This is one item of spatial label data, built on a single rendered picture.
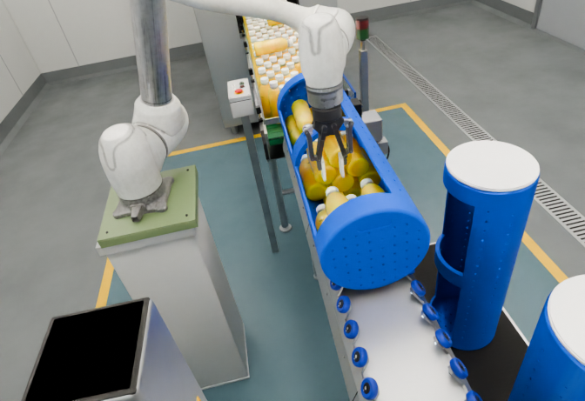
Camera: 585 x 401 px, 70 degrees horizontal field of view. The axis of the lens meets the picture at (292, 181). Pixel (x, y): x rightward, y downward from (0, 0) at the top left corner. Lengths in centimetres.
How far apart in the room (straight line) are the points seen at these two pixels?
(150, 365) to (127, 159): 114
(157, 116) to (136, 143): 14
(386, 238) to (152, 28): 88
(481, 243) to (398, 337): 54
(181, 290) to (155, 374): 139
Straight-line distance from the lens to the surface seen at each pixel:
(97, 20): 613
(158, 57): 138
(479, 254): 158
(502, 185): 141
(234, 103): 192
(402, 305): 119
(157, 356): 26
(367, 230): 101
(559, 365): 112
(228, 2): 108
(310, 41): 97
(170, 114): 147
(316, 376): 213
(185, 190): 150
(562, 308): 113
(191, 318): 177
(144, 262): 153
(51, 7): 622
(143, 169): 139
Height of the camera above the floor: 189
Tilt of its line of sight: 37 degrees down
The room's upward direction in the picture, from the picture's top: 10 degrees counter-clockwise
